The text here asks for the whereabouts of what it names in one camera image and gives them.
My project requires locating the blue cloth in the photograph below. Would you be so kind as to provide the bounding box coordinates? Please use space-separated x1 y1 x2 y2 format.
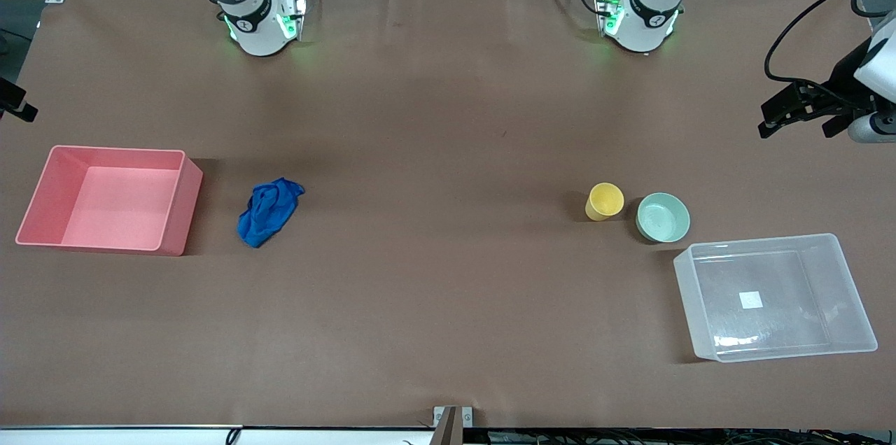
237 177 306 248

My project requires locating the yellow plastic cup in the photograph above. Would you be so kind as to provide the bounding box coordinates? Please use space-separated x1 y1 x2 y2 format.
585 183 625 222

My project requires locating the mint green bowl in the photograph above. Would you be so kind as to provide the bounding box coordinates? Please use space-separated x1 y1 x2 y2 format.
636 192 691 243

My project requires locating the brown table cover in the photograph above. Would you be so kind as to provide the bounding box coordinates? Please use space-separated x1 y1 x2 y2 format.
0 0 896 428

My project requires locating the pink plastic bin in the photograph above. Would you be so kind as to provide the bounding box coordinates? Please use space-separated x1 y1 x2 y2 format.
15 145 204 257

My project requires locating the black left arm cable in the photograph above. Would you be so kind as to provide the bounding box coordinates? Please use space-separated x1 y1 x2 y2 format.
764 0 896 85

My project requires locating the clear plastic storage box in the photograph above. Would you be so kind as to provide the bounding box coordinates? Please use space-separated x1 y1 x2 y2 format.
673 233 879 363

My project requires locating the grey metal table bracket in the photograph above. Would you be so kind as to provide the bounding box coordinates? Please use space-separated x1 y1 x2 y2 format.
433 405 474 445

